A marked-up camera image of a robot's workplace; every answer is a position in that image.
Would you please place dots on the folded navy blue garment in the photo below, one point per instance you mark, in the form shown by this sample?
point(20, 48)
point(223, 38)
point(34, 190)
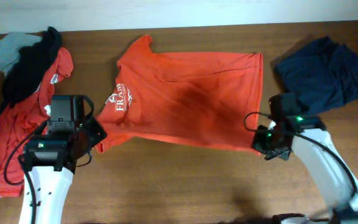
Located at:
point(323, 75)

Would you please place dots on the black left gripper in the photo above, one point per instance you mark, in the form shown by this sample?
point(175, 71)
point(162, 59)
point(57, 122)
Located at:
point(100, 132)

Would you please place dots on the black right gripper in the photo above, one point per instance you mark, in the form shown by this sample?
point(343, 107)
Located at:
point(258, 145)

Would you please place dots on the red t-shirt with white print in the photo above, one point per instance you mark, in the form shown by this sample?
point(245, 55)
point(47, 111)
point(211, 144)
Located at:
point(204, 99)

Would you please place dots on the red mesh garment in pile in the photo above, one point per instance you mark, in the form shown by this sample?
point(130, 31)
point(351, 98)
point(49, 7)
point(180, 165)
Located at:
point(18, 122)

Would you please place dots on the grey garment in pile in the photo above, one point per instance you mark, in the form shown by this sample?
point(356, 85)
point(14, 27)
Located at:
point(10, 46)

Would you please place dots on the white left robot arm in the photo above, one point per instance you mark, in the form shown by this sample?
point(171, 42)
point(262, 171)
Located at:
point(49, 163)

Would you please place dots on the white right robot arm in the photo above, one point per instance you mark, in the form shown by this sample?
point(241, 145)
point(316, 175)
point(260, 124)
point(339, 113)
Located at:
point(308, 139)

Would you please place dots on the black garment in pile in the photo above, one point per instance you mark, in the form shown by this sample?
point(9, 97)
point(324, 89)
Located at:
point(27, 74)

